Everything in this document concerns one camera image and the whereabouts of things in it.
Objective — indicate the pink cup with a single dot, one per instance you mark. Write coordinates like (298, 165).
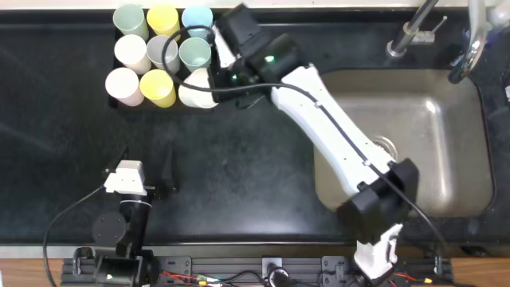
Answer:
(122, 84)

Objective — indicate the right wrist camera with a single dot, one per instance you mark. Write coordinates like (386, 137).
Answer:
(225, 49)

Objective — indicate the yellow cup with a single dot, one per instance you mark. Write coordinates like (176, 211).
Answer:
(157, 85)
(163, 18)

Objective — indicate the white cup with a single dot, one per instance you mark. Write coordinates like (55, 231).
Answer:
(195, 93)
(131, 52)

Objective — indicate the mounting rail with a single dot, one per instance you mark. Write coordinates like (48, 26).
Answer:
(231, 265)

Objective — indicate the green cup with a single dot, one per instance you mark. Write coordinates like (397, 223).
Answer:
(195, 53)
(129, 20)

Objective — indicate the blue cup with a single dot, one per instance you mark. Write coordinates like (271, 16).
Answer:
(197, 16)

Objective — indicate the black tray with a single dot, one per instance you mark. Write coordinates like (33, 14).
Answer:
(112, 104)

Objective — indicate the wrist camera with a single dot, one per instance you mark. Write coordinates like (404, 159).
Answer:
(225, 49)
(126, 177)

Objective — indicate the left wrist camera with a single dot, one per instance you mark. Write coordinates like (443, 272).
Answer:
(126, 177)

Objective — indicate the blue soap bottle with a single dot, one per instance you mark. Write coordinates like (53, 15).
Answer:
(500, 18)

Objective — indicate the steel tap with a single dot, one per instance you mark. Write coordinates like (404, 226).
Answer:
(398, 45)

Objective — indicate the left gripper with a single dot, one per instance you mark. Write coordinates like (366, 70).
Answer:
(156, 192)

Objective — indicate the steel sink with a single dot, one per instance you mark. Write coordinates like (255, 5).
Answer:
(450, 119)

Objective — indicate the grey cup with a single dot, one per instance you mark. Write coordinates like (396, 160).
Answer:
(155, 49)

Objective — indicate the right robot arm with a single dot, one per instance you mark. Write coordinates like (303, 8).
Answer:
(330, 127)

